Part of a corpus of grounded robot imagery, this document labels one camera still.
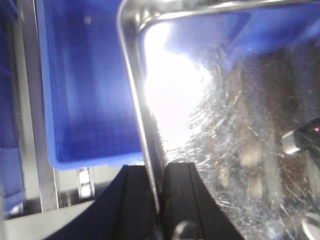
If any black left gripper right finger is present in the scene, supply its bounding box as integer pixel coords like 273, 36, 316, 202
160, 163, 243, 240

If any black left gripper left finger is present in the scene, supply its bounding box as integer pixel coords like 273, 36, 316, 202
47, 165, 157, 240

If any silver metal tray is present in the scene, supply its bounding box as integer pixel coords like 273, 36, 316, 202
117, 0, 320, 240

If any white roller conveyor track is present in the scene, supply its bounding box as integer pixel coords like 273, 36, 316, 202
76, 167, 96, 201

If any blue bin front centre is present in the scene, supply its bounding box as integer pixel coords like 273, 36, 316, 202
36, 0, 143, 170

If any blue bin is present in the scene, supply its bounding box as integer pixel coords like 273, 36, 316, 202
0, 0, 25, 215
36, 0, 143, 170

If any blue bin front left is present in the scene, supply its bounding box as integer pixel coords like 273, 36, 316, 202
0, 0, 25, 215

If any steel divider rail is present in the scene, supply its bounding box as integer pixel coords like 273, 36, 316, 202
19, 0, 59, 212

